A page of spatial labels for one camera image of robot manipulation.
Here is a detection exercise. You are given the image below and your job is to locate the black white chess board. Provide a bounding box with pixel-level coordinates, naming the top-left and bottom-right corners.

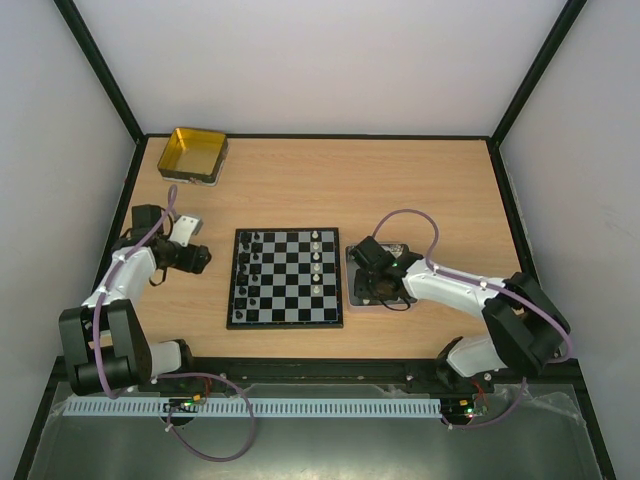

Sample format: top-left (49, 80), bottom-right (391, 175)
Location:
top-left (226, 227), bottom-right (344, 330)

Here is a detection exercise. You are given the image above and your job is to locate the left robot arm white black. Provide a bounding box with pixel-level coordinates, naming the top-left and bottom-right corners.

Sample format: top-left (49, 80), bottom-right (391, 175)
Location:
top-left (59, 204), bottom-right (211, 396)

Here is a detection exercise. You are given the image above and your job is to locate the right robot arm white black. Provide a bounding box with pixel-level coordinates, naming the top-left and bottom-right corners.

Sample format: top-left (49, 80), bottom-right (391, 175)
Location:
top-left (349, 236), bottom-right (572, 392)

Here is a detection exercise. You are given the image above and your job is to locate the grey tray with pink rim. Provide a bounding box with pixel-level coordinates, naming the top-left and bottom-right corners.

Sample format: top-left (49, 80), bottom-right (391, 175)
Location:
top-left (345, 244), bottom-right (423, 312)

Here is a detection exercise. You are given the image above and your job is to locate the yellow metal tin box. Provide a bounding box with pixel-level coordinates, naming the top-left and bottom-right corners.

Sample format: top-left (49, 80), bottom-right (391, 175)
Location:
top-left (157, 127), bottom-right (229, 186)

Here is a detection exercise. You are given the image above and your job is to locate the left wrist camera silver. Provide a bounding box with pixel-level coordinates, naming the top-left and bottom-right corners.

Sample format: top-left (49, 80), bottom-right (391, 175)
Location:
top-left (169, 215), bottom-right (203, 247)

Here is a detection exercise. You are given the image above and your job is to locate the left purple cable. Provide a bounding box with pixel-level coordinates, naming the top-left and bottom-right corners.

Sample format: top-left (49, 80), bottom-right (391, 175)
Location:
top-left (89, 185), bottom-right (257, 462)

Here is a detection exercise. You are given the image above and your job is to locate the purple cable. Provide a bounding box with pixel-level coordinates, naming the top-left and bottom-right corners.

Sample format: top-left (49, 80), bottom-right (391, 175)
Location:
top-left (89, 185), bottom-right (257, 462)
top-left (370, 208), bottom-right (573, 431)

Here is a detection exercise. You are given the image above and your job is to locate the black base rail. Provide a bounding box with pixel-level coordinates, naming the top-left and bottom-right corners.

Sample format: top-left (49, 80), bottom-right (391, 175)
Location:
top-left (54, 355), bottom-right (501, 396)

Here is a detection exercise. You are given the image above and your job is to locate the white slotted cable duct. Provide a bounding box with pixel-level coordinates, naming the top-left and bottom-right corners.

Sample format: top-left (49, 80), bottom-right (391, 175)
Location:
top-left (63, 397), bottom-right (441, 419)

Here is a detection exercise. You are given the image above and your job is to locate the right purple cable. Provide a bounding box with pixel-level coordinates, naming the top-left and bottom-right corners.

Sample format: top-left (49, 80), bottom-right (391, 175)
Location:
top-left (370, 208), bottom-right (573, 431)

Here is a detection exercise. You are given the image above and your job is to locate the black enclosure frame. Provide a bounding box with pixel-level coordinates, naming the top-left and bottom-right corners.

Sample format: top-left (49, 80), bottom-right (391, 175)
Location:
top-left (1, 1), bottom-right (639, 479)

